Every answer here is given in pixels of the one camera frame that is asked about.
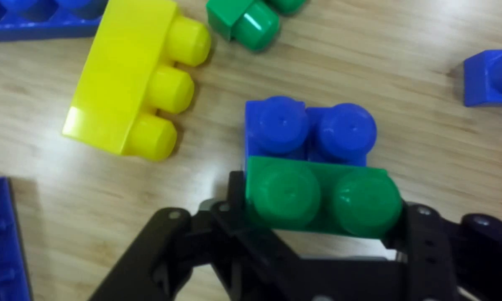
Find blue square lego block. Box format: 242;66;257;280
242;96;379;169

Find blue four-stud lego block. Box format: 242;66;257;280
0;176;33;301
0;0;105;44
461;49;502;109

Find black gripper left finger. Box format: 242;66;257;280
88;171;319;301

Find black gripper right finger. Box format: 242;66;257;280
383;203;502;301

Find yellow three-stud lego block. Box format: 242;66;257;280
60;0;214;164

